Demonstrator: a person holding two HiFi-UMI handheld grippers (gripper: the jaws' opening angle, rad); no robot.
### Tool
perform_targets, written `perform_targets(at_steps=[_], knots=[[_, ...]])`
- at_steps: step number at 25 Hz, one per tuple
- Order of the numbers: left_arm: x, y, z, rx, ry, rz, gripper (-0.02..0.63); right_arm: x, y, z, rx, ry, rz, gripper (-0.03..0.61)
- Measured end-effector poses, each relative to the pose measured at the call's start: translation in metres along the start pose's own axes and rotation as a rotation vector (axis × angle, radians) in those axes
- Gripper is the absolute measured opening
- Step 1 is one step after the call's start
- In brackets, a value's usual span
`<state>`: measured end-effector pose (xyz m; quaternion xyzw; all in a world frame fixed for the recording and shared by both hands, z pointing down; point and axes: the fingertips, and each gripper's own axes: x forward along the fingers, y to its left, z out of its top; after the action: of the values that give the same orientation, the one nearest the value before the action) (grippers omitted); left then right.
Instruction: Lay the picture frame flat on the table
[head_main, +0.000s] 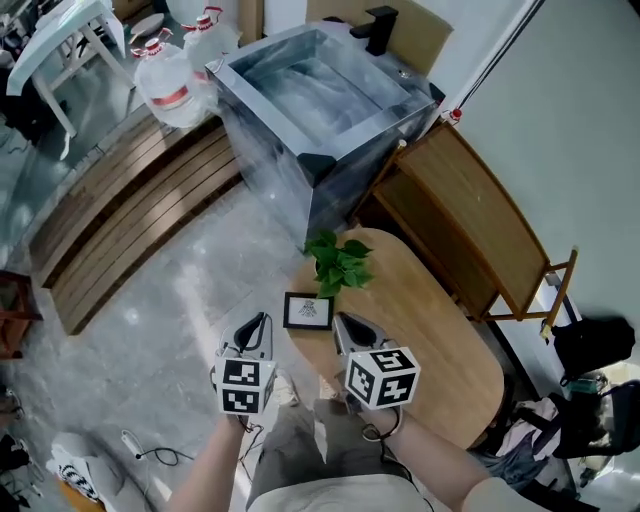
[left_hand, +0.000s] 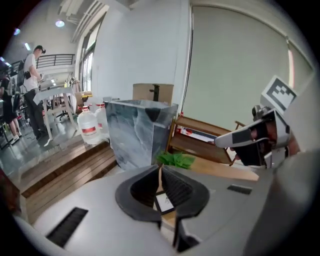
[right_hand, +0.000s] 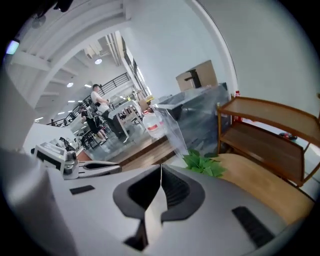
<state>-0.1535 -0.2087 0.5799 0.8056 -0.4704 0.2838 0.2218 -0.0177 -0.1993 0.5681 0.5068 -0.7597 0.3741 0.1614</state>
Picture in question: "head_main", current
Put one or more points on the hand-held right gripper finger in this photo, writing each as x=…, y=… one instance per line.
x=362, y=332
x=342, y=337

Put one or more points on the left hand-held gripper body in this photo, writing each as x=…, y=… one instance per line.
x=245, y=385

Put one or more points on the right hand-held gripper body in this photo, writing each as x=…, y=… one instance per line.
x=382, y=377

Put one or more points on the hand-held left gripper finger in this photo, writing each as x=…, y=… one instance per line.
x=266, y=340
x=248, y=332

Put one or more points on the black framed picture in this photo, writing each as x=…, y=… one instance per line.
x=307, y=311

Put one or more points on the person's right forearm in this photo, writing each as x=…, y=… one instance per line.
x=440, y=465

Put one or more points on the person's left forearm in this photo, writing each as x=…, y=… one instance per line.
x=205, y=475

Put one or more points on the oval wooden table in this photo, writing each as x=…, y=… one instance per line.
x=430, y=340

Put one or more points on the person's left shoe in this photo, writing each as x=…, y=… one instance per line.
x=287, y=389

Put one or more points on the person's shoe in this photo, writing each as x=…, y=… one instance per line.
x=287, y=389
x=331, y=389

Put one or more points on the person's right shoe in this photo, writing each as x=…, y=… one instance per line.
x=331, y=389

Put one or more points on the green potted plant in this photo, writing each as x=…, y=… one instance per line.
x=340, y=265

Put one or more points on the person's grey trousers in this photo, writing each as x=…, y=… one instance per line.
x=310, y=445

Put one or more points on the person's light shirt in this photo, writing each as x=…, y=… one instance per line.
x=350, y=497

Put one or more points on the white power strip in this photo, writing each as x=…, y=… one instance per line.
x=132, y=443

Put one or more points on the pile of clothes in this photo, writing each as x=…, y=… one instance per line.
x=525, y=445

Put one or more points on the wooden slat platform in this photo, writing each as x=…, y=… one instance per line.
x=130, y=215

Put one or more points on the white striped bag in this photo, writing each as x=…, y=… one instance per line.
x=75, y=470

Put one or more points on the black backpack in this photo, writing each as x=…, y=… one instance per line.
x=595, y=350

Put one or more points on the black chair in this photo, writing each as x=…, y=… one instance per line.
x=595, y=430

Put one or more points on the red wooden stool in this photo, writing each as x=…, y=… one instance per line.
x=15, y=315

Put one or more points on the grey marble sink cabinet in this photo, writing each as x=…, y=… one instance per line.
x=320, y=100

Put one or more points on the small red-capped bottle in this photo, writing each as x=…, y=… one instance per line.
x=454, y=114

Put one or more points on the clear water jug red band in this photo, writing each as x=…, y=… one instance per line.
x=170, y=90

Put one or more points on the black faucet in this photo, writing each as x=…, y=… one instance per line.
x=377, y=30

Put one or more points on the narrow cardboard sheet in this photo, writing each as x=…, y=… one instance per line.
x=251, y=20

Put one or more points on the round wooden board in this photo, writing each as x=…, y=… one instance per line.
x=147, y=24

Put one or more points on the white table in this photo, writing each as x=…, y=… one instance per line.
x=60, y=35

